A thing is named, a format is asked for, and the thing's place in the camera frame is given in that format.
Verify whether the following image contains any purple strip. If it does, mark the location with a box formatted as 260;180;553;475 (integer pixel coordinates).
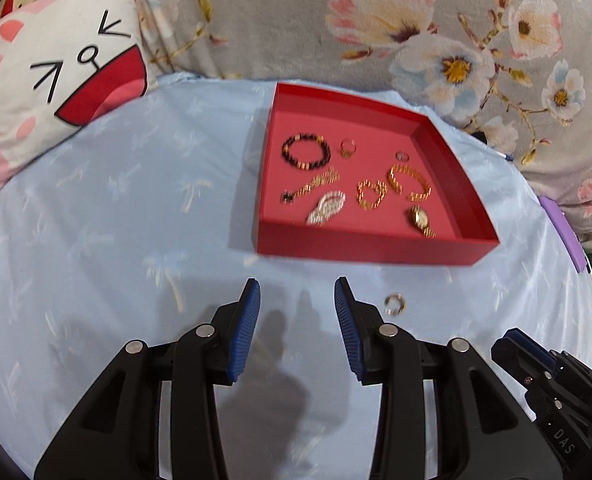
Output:
538;196;589;273

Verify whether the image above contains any gold wristwatch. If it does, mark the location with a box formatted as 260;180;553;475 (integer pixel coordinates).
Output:
407;205;437;239

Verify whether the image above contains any red cardboard box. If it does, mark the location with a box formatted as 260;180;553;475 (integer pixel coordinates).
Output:
251;81;501;267

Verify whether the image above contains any gold chain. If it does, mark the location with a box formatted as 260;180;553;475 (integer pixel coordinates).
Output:
357;178;391;210

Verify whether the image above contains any gold clover charm bracelet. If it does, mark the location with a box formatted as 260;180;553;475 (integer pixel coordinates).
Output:
280;166;341;205

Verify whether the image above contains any pearl bracelet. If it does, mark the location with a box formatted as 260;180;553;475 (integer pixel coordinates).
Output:
304;191;347;227

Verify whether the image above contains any cat face pillow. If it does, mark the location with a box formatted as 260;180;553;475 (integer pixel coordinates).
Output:
0;0;149;191

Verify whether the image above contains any black bead bracelet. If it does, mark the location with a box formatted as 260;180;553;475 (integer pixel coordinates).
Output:
281;132;331;171

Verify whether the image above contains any grey floral blanket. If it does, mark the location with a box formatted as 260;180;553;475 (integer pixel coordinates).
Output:
26;0;592;256

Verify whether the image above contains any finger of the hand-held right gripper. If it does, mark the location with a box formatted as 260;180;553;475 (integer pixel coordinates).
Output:
491;336;532;381
505;327;554;368

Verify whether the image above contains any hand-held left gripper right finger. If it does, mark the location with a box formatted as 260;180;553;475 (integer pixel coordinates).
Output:
334;276;564;480

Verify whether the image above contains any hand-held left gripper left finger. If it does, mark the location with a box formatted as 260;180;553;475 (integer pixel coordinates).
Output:
34;278;261;480

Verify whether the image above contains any gold braided bangle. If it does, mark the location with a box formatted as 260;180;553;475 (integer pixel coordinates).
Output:
387;164;433;202

